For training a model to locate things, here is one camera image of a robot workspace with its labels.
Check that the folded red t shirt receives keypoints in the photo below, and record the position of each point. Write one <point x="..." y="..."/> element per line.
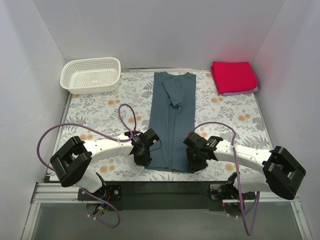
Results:
<point x="233" y="73"/>

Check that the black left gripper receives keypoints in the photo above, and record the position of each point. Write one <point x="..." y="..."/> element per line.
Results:
<point x="142" y="157"/>

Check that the aluminium frame rail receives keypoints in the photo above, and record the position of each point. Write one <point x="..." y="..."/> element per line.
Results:
<point x="62" y="213"/>

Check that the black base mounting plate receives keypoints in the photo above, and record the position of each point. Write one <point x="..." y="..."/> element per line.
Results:
<point x="164" y="195"/>

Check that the white perforated plastic basket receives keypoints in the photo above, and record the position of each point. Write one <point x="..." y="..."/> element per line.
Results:
<point x="91" y="75"/>

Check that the folded lavender t shirt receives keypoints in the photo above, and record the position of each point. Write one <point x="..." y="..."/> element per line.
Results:
<point x="232" y="90"/>

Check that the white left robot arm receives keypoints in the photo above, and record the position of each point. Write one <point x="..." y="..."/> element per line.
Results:
<point x="71" y="162"/>

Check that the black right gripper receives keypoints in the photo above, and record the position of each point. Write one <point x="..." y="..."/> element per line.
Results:
<point x="195" y="161"/>

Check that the floral patterned table mat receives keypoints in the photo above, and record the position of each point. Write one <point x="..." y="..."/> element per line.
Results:
<point x="91" y="115"/>

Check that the dark teal t shirt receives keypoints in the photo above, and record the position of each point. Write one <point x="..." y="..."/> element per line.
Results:
<point x="172" y="117"/>

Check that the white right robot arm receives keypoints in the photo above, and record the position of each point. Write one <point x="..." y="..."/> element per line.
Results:
<point x="274" y="170"/>

